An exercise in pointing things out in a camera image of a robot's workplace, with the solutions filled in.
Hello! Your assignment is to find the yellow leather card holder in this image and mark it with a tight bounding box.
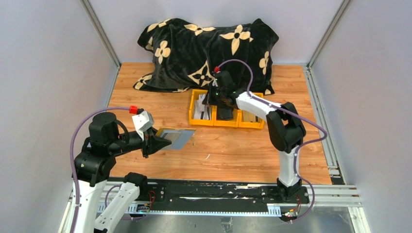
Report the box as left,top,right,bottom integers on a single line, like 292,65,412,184
156,127,196,150

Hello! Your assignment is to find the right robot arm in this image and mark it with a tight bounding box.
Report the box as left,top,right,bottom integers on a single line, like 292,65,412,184
215,71,306,201

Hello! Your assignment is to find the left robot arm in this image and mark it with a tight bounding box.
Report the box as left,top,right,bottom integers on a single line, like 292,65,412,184
64,107,172,233

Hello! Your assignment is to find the black cards stack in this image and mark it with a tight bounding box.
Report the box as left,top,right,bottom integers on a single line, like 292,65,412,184
216,104,234,121

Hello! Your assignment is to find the grey white cards stack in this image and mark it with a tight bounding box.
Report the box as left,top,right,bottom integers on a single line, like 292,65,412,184
193,94,211,120

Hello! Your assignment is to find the middle yellow plastic bin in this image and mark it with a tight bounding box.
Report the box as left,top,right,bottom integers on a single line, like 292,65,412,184
212,106,240,128

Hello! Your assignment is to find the yellow plastic bin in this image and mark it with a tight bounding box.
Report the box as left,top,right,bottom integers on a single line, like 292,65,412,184
238,110,265,130
212,106,240,128
189,89,213,126

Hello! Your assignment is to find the left yellow plastic bin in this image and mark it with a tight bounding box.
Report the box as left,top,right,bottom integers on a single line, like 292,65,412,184
189,89,213,126

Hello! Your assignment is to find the right yellow plastic bin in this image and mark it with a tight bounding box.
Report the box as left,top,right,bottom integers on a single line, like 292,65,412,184
238,110,265,130

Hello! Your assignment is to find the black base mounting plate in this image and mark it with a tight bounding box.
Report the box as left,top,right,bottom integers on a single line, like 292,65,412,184
136,179,310,213

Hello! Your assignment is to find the black floral plush blanket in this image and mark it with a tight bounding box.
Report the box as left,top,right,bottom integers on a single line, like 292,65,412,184
134,18,279,95

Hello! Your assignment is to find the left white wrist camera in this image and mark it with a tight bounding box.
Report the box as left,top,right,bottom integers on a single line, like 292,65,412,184
132,110,154,140

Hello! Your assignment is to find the aluminium frame rail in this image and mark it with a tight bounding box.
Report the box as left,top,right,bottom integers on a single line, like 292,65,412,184
68,181,363,216

